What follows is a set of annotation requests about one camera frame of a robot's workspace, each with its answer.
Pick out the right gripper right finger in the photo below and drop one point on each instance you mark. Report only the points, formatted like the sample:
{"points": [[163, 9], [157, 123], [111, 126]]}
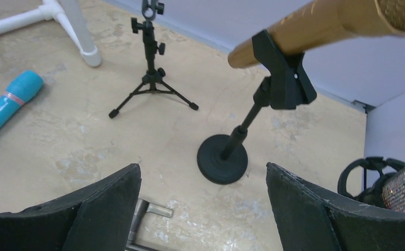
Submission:
{"points": [[310, 217]]}

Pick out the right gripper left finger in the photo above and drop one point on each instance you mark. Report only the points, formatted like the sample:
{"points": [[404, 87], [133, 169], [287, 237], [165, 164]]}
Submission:
{"points": [[95, 217]]}

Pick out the black tripod microphone stand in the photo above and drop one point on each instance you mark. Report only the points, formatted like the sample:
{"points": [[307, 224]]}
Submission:
{"points": [[152, 81]]}

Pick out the blue microphone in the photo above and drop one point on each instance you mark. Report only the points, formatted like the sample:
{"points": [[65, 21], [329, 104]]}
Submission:
{"points": [[19, 92]]}

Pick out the gold microphone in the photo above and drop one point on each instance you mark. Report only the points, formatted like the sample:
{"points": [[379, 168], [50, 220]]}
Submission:
{"points": [[320, 23]]}

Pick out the black shock-mount tripod stand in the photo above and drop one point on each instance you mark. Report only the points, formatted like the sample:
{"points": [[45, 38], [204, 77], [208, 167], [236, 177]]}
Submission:
{"points": [[386, 169]]}

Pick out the white PVC pipe frame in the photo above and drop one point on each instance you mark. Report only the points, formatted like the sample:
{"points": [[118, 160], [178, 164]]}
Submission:
{"points": [[68, 16]]}

